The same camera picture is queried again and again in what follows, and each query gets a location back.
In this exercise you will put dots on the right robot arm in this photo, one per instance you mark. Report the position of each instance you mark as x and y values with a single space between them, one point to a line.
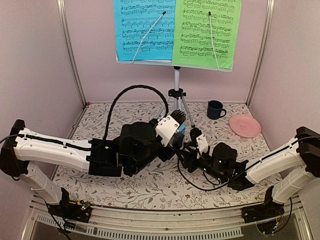
301 154

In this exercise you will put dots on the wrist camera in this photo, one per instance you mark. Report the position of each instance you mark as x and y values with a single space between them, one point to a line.
199 140
167 126

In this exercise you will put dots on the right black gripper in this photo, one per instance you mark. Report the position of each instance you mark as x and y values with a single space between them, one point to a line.
189 159

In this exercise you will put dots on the blue metronome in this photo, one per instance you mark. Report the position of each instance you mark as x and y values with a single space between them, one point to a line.
181 132

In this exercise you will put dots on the green sheet music page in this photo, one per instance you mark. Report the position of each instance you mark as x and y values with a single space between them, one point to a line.
205 33

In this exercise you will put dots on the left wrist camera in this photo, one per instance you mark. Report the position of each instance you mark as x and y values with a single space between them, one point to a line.
167 126

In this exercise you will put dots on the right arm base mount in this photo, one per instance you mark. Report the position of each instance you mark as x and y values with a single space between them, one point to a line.
270 215

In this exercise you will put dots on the light blue music stand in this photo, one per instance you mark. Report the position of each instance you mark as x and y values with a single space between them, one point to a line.
176 93

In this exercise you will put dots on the front aluminium rail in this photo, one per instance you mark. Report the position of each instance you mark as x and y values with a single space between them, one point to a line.
109 223

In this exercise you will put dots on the dark blue mug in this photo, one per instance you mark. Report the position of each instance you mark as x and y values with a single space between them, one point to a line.
215 110

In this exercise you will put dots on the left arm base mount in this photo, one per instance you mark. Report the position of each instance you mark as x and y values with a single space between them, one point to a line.
77 211

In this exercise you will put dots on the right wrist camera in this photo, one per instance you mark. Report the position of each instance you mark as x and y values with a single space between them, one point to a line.
199 140

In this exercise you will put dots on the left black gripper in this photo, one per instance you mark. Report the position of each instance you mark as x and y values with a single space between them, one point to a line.
172 150

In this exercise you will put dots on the pink plate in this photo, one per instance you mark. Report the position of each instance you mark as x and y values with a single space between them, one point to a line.
245 126

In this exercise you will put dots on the blue sheet music page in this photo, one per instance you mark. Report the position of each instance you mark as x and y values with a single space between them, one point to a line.
144 29

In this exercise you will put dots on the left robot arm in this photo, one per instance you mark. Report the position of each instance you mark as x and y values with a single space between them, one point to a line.
137 145

